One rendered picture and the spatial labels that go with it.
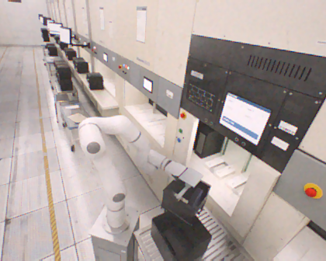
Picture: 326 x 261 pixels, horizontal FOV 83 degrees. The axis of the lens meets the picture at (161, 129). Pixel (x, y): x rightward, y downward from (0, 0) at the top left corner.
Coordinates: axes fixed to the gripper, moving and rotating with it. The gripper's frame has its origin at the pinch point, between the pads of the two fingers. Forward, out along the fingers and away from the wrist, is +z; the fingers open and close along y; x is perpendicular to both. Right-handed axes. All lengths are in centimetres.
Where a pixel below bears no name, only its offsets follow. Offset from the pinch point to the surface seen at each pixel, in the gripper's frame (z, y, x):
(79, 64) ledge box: -373, -160, -23
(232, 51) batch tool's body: -7, -38, 65
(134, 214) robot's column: -31, 12, -49
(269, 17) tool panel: 8, -32, 82
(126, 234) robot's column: -24, 26, -49
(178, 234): 2.7, 3.4, -48.2
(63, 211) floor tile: -132, 25, -125
